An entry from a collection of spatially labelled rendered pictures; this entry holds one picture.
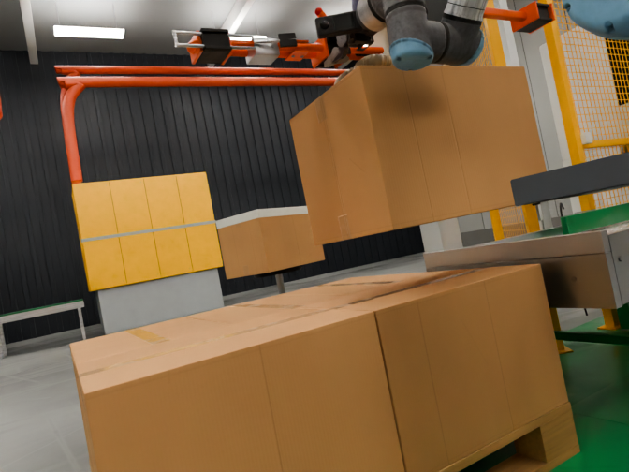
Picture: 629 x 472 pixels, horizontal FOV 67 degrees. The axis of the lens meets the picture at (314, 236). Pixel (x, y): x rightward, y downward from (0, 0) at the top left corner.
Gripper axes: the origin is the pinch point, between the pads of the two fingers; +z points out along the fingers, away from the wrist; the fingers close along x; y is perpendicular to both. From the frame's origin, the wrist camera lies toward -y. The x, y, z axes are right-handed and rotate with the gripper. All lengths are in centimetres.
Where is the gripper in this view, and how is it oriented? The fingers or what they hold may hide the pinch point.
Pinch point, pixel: (322, 51)
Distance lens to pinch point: 141.4
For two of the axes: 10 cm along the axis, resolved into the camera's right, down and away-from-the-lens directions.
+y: 8.5, -1.5, 5.1
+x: -1.9, -9.8, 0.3
